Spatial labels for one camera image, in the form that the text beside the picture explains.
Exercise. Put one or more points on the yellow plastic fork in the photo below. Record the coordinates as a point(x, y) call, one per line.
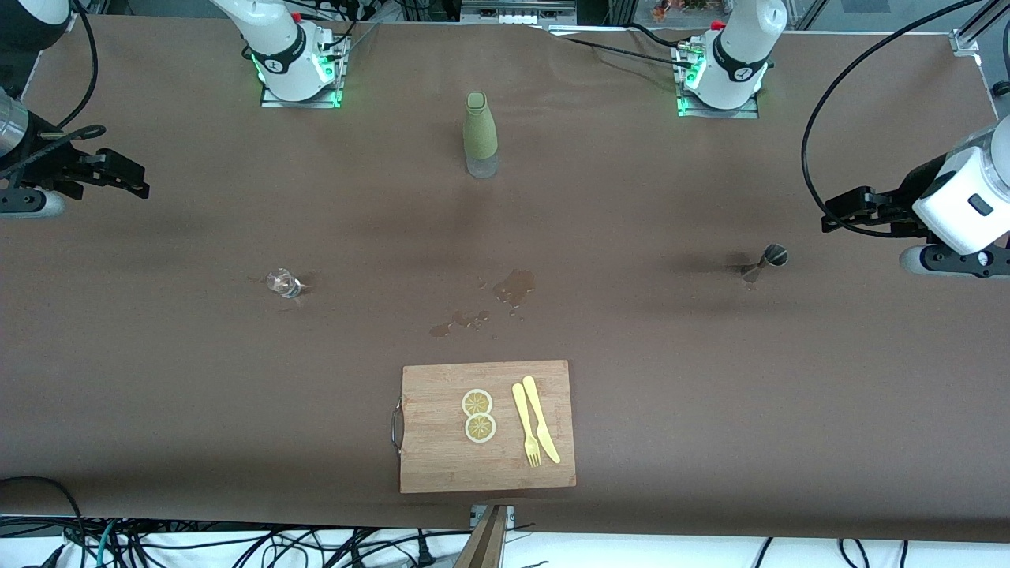
point(524, 422)

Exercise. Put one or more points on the lemon slice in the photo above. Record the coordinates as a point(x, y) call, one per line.
point(476, 402)
point(480, 427)

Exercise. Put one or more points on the aluminium frame profile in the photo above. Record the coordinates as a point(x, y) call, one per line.
point(974, 31)

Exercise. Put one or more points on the large brown liquid puddle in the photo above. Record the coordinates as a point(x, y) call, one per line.
point(514, 285)

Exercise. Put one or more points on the clear glass shaker cup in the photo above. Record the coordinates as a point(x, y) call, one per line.
point(283, 283)

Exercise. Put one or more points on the brown table cover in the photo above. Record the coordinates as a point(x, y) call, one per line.
point(237, 394)

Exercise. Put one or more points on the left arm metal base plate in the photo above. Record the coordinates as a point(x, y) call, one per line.
point(750, 112)

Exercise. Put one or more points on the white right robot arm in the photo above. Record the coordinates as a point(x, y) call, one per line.
point(276, 39)

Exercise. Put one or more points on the grey metal equipment rack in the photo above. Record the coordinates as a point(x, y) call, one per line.
point(517, 9)

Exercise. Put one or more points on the metal jigger measuring cup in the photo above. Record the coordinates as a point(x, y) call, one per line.
point(773, 255)

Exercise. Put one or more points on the wooden post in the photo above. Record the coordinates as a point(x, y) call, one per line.
point(485, 544)

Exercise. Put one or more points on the wooden cutting board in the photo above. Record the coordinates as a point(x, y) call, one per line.
point(442, 457)

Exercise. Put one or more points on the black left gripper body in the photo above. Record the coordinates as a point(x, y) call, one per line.
point(904, 198)

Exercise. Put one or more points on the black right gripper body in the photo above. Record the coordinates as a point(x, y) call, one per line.
point(49, 160)

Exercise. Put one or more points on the yellow plastic knife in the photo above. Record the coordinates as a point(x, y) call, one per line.
point(538, 414)

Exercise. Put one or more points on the green sleeved glass bottle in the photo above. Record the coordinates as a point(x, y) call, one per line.
point(480, 130)

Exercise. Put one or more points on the small brown liquid puddle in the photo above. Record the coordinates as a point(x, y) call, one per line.
point(458, 322)

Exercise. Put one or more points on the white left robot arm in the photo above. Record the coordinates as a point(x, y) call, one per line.
point(742, 55)

